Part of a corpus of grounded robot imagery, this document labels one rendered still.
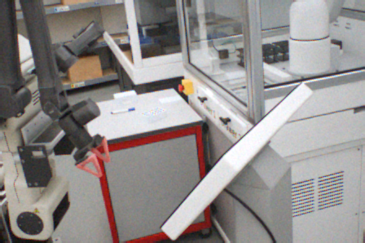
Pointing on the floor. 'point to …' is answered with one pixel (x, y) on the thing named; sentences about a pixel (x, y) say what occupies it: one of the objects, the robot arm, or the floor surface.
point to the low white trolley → (149, 166)
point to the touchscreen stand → (284, 216)
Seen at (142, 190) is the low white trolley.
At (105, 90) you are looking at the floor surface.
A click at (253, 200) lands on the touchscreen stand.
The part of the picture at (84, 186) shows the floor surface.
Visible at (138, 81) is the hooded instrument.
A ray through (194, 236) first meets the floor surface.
